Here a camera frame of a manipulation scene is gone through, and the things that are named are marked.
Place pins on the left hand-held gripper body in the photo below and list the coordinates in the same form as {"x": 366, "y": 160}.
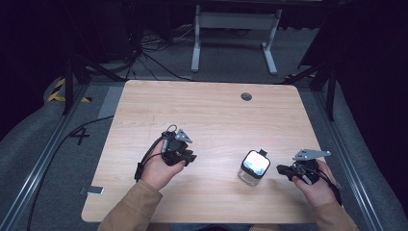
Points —
{"x": 174, "y": 149}

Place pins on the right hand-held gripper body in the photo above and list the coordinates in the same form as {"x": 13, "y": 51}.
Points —
{"x": 309, "y": 168}

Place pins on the person's right hand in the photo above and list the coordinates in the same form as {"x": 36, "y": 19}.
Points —
{"x": 319, "y": 191}

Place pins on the person's left hand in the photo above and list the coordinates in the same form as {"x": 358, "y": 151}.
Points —
{"x": 157, "y": 171}

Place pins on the black metal stand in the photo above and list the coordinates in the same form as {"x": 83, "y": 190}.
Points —
{"x": 324, "y": 80}
{"x": 73, "y": 73}

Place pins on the grey tape piece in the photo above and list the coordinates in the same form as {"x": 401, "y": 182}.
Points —
{"x": 93, "y": 190}

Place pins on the yellow black hazard tape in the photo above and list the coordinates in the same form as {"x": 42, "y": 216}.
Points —
{"x": 57, "y": 93}

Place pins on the grey metal floor rail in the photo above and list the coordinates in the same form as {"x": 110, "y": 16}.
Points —
{"x": 38, "y": 166}
{"x": 346, "y": 154}

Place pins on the white metal table frame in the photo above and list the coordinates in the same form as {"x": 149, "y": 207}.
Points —
{"x": 237, "y": 20}

